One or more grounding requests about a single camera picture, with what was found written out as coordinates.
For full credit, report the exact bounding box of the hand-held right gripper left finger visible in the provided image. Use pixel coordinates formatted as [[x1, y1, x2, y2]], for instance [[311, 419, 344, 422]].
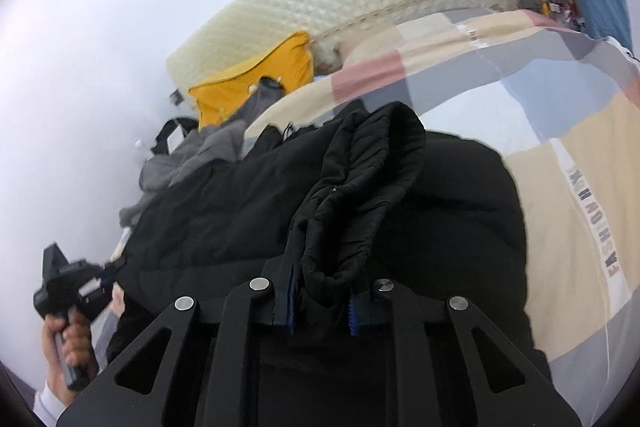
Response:
[[55, 257, 302, 427]]

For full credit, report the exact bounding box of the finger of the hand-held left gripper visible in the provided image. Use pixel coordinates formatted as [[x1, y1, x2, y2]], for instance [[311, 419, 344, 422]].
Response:
[[100, 257, 127, 299]]

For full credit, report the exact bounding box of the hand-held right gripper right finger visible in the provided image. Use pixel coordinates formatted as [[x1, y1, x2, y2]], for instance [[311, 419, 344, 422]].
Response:
[[346, 277, 583, 427]]

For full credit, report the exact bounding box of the black puffer jacket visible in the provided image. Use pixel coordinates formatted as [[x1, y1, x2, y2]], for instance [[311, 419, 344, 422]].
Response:
[[105, 101, 553, 427]]

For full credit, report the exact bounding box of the person's left forearm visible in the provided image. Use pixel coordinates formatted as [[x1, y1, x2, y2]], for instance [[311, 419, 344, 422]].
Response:
[[31, 379, 69, 427]]

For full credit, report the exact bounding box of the person's left hand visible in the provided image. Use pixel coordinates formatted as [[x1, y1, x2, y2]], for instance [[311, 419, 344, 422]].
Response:
[[42, 307, 99, 389]]

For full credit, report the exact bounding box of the black bag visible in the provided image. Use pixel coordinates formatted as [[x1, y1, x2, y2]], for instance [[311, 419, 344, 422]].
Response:
[[150, 117, 201, 156]]

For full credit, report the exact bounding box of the grey fleece garment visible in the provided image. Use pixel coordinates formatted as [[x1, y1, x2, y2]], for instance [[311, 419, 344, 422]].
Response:
[[119, 122, 251, 228]]

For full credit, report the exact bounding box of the grey cloth roll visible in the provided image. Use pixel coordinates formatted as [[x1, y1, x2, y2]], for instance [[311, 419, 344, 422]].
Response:
[[232, 76, 286, 128]]

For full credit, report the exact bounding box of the yellow pillow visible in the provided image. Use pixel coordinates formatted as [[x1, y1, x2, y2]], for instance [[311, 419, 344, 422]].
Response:
[[189, 32, 315, 130]]

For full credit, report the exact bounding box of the pastel checked quilt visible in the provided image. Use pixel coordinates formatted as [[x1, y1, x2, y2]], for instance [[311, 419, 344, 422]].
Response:
[[95, 7, 640, 427]]

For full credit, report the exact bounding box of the pale pink pillow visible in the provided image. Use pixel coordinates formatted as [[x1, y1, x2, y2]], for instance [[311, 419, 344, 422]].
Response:
[[342, 24, 402, 68]]

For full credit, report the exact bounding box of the row of small bottles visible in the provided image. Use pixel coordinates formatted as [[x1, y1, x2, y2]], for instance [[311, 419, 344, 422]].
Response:
[[531, 0, 584, 28]]

